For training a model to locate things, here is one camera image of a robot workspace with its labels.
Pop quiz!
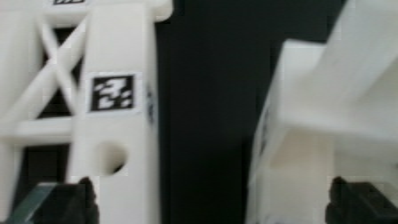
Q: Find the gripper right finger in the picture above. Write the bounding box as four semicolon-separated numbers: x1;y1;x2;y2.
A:
326;177;398;224

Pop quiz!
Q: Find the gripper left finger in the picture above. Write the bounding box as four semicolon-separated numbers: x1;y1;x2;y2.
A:
6;177;98;224

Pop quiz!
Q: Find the white chair back frame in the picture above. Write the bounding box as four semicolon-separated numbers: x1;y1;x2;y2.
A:
0;0;173;224

